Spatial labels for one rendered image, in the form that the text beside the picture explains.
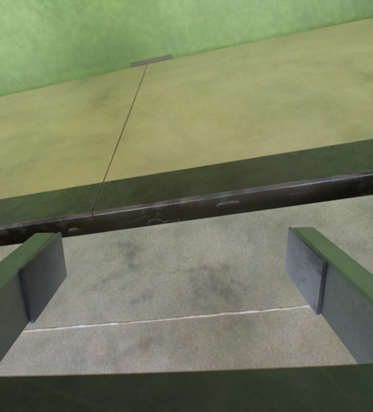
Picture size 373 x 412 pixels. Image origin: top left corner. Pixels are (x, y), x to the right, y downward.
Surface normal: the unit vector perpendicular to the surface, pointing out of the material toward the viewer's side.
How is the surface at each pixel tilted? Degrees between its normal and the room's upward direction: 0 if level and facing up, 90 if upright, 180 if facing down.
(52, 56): 0
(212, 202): 0
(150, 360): 80
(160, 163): 90
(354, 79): 89
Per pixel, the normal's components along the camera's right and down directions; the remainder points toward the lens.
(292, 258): -1.00, 0.02
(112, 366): -0.19, -0.62
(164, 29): -0.01, 0.65
